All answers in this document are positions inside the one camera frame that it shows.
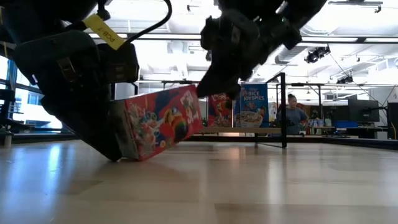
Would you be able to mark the yellow label tag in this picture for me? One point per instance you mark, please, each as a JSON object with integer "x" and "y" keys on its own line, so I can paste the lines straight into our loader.
{"x": 104, "y": 31}

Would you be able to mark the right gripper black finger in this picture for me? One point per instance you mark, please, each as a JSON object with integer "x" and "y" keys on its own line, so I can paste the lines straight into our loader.
{"x": 222, "y": 84}

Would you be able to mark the black monitor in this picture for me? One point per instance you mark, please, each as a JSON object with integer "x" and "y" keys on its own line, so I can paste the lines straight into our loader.
{"x": 393, "y": 121}
{"x": 363, "y": 110}

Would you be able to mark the blue rectangular object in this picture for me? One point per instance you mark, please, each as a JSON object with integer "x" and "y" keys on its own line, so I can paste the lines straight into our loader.
{"x": 345, "y": 124}

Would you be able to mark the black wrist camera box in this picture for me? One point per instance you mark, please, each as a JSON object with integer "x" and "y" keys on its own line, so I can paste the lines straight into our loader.
{"x": 121, "y": 65}

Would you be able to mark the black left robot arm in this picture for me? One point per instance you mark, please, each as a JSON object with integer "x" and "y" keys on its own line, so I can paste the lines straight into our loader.
{"x": 46, "y": 12}

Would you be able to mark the dark background desk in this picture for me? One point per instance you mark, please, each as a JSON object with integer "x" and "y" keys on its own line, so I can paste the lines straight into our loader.
{"x": 367, "y": 130}

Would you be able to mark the black ceiling spotlight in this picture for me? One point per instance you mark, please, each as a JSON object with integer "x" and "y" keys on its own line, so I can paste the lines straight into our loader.
{"x": 345, "y": 80}
{"x": 315, "y": 55}

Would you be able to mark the red Froot Loops cereal box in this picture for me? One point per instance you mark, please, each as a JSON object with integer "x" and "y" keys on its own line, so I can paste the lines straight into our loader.
{"x": 161, "y": 121}
{"x": 219, "y": 112}

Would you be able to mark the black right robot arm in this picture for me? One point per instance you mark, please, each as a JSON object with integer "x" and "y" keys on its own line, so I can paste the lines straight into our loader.
{"x": 304, "y": 9}

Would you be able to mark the person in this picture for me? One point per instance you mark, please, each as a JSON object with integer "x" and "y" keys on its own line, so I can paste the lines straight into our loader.
{"x": 293, "y": 119}

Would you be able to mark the blue Rice Krispies cereal box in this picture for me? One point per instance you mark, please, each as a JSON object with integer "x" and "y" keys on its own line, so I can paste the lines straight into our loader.
{"x": 252, "y": 105}

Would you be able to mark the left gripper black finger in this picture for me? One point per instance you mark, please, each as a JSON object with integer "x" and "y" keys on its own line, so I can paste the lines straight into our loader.
{"x": 87, "y": 124}

